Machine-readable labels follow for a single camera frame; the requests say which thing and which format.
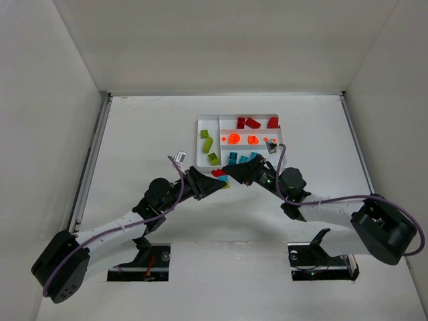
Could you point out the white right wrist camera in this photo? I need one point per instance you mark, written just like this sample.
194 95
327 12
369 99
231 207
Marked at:
271 146

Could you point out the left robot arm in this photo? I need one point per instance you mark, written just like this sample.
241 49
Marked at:
69 257

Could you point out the multicolor lego bricks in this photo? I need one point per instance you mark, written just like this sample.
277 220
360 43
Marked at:
221 176

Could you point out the red round top lego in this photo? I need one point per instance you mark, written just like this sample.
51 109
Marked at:
273 123

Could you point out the long lime green lego brick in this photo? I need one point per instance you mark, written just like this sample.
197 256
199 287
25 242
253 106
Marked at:
207 145

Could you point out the white compartment tray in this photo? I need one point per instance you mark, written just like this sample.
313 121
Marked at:
219 125

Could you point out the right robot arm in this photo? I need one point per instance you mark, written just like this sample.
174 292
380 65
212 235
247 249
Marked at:
371 224

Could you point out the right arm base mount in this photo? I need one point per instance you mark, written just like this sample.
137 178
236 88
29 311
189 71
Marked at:
309 262

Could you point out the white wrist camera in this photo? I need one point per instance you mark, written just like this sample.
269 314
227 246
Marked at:
180 157
271 146

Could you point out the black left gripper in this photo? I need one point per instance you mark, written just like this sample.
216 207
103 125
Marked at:
194 183

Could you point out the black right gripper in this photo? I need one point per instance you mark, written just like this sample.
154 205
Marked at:
255 170

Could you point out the teal square lego brick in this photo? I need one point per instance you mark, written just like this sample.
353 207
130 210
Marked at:
243 159

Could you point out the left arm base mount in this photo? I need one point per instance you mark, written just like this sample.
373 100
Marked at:
151 264

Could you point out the lime curved lego brick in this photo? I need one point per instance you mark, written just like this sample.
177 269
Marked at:
213 159

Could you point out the teal curved lego brick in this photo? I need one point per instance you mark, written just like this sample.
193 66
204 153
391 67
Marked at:
232 158

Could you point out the orange ring lego piece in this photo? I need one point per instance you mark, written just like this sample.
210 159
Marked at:
234 138

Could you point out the red sloped lego brick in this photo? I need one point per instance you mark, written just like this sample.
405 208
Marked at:
250 122

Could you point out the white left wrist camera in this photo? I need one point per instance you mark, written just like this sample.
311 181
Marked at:
180 157

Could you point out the orange curved lego piece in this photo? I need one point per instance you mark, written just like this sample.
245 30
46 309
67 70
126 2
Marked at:
252 140

